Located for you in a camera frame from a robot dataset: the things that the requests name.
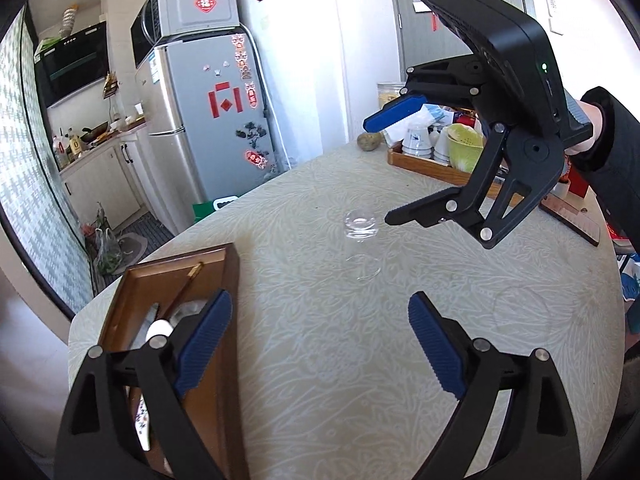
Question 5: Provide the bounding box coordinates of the textured handle metal spoon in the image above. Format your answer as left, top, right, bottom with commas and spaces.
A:
169, 300, 206, 327

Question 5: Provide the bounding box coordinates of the clear drinking glass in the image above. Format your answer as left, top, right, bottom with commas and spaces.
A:
344, 207, 381, 282

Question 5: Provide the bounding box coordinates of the metal cake server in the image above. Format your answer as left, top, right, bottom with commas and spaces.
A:
129, 302, 160, 350

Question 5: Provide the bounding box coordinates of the black sleeved right forearm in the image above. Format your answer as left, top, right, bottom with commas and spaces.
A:
567, 87, 639, 248

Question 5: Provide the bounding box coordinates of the white kitchen cabinet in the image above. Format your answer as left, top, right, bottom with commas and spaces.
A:
60, 125, 156, 232

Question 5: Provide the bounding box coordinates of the right hand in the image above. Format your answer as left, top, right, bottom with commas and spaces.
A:
565, 100, 604, 156

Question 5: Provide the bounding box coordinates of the brown potato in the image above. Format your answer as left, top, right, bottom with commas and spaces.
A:
357, 132, 384, 152

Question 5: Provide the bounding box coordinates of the white tea cup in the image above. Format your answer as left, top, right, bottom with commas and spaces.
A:
401, 122, 434, 159

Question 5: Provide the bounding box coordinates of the wooden tea tray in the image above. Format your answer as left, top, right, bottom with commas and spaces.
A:
387, 140, 526, 208

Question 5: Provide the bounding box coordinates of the white ceramic rice spoon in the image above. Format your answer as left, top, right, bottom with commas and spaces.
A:
134, 320, 174, 452

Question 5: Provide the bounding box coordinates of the green plastic strainer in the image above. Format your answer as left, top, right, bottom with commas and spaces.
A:
442, 124, 485, 174

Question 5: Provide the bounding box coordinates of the brown wooden tray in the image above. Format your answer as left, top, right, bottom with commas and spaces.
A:
99, 243, 250, 479

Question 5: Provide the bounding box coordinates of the brown wooden chopstick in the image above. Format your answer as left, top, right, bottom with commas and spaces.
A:
162, 262, 204, 320

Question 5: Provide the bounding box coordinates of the oval floor mat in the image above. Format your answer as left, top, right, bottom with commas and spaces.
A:
110, 233, 148, 275

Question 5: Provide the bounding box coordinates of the plastic bag with vegetables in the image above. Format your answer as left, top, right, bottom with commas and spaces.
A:
91, 202, 124, 276

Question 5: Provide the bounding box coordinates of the green white bag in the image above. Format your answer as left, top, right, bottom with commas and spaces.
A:
192, 195, 238, 223

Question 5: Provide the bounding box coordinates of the silver refrigerator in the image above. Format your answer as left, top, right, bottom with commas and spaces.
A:
132, 28, 283, 234

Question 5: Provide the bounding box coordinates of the grey microwave oven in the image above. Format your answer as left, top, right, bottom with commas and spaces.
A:
130, 0, 240, 67

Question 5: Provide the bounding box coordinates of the black range hood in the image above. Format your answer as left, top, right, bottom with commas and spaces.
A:
35, 22, 110, 107

